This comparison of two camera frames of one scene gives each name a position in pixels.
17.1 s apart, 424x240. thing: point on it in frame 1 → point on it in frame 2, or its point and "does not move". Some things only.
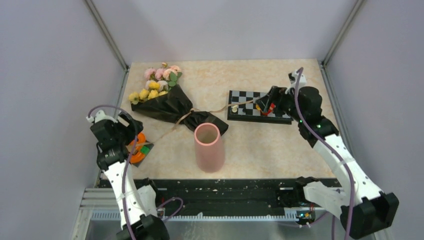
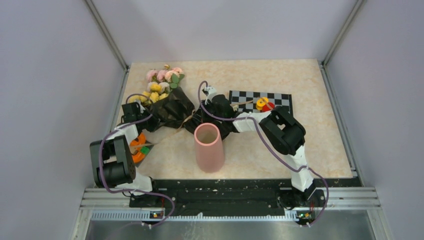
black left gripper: (133, 128) → (155, 123)
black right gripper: (275, 93) → (208, 104)
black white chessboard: (242, 107) does not move
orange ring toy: (139, 157) does not move
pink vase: (209, 147) does not move
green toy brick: (144, 150) does not move
